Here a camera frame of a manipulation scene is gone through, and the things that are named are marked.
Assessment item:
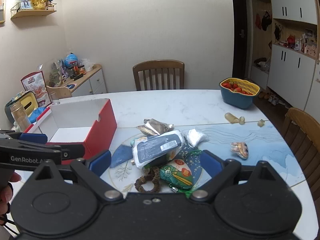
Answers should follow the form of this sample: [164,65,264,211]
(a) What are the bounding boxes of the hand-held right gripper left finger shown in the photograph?
[31,150,124,202]

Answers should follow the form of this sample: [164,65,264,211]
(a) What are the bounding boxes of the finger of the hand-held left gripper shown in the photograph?
[24,141,86,161]
[0,129,48,145]

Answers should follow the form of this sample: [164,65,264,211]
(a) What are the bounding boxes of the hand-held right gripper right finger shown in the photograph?
[189,149,287,202]

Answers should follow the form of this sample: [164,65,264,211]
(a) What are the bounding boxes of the grey-blue fabric pouch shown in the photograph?
[109,144,134,168]

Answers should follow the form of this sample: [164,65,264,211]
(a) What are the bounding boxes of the red cardboard box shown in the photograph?
[24,98,118,165]

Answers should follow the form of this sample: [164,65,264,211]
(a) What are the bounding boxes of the small patterned pouch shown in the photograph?
[230,142,249,159]

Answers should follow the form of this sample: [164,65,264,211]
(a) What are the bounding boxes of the green cartoon packet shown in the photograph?
[160,164,194,193]

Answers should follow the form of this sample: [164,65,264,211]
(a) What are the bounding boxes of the gold foil snack packet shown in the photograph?
[136,118,174,136]

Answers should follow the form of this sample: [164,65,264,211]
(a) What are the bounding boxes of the person's left hand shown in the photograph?
[0,173,22,217]

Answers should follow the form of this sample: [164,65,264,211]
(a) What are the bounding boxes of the blue rubber gloves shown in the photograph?
[29,106,52,124]

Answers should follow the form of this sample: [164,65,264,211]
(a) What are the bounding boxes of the tall glass bottle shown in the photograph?
[10,101,32,132]

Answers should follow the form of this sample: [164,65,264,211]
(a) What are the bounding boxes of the white plastic bag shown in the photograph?
[186,128,207,147]

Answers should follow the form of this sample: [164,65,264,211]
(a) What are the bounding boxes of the yellow lid tissue box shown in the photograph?
[4,91,38,125]

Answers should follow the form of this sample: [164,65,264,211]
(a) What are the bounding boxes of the mint green plastic item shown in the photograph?
[129,136,148,147]

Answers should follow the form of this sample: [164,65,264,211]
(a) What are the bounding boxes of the clear drinking glass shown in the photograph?
[49,91,60,105]

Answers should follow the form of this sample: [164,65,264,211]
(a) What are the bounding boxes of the red printed snack bag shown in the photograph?
[20,70,53,107]

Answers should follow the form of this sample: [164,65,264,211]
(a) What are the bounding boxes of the small wooden child chair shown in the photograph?
[46,84,73,99]

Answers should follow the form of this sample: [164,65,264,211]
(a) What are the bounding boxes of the blue printed table mat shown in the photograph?
[180,120,307,188]

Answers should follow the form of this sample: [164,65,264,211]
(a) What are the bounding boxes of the white and navy wipes packet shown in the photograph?
[132,129,185,170]

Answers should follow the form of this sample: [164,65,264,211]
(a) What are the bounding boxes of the clear bag of dried plants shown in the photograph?
[49,60,65,87]

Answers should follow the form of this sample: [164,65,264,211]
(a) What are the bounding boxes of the blue plastic basin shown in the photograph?
[219,82,260,109]

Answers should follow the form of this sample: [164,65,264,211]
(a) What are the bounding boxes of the white side cabinet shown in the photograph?
[60,64,108,98]

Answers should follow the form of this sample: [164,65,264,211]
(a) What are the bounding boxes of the strawberries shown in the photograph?
[222,81,253,95]

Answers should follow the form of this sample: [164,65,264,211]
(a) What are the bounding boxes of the yellow strainer basket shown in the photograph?
[220,78,260,96]

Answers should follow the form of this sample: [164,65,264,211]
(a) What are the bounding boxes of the blue globe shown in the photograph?
[64,53,78,68]

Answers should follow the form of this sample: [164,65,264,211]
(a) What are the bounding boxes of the clear plastic bag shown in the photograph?
[80,58,95,71]

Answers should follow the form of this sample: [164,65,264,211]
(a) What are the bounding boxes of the shoes on floor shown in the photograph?
[259,91,284,105]

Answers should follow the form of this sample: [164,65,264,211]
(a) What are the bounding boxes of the light wooden chair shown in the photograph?
[282,107,320,200]

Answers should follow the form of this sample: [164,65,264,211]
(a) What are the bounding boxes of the brown wooden chair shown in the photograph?
[132,60,185,91]

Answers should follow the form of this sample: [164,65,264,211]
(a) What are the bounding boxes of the white lower cabinet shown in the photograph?
[266,44,319,110]

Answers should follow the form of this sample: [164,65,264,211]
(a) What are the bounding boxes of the dark door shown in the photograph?
[231,0,250,79]

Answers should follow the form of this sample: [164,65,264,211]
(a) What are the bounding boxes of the black hanging bag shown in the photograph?
[261,11,272,30]

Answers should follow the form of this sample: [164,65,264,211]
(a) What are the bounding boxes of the white upper cabinets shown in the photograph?
[250,0,320,25]

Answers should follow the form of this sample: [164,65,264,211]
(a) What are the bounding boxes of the black wrist cord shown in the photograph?
[0,215,20,236]

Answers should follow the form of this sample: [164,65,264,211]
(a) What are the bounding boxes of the wooden wall shelf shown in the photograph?
[10,2,57,19]

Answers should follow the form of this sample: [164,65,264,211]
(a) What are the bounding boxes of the wall picture frame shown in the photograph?
[0,0,8,24]

